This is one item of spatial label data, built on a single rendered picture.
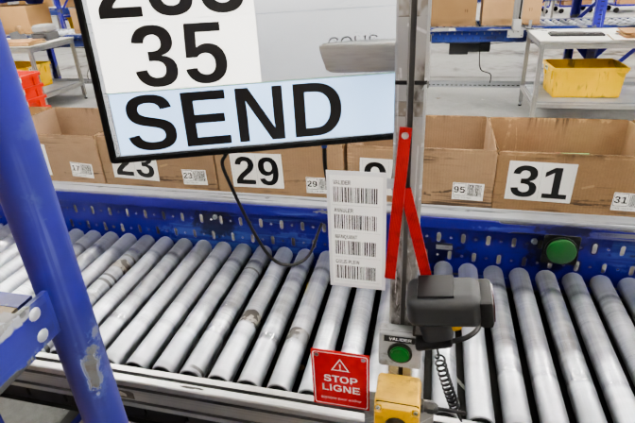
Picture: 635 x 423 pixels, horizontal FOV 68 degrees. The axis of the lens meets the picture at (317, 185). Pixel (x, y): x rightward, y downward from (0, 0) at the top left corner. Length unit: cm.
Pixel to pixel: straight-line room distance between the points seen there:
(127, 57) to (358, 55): 32
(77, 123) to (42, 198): 175
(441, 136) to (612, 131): 48
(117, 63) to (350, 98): 33
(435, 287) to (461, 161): 64
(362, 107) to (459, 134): 87
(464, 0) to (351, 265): 488
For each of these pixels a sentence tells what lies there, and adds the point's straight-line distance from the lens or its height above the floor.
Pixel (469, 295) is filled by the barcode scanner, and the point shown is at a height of 109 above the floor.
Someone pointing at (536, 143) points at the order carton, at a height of 97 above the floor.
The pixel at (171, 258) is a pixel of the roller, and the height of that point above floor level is 75.
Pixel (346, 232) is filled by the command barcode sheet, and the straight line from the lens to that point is 70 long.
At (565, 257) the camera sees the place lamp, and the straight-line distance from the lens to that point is 137.
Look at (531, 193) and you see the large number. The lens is 135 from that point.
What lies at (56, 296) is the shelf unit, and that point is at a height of 134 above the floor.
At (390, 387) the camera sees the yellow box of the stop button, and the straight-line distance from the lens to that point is 85.
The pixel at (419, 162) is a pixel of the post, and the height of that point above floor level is 126.
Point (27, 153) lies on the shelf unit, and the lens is 29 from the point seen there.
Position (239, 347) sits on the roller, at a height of 74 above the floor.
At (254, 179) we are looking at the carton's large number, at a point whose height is 93.
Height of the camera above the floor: 151
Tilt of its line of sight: 25 degrees down
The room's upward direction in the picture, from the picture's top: 3 degrees counter-clockwise
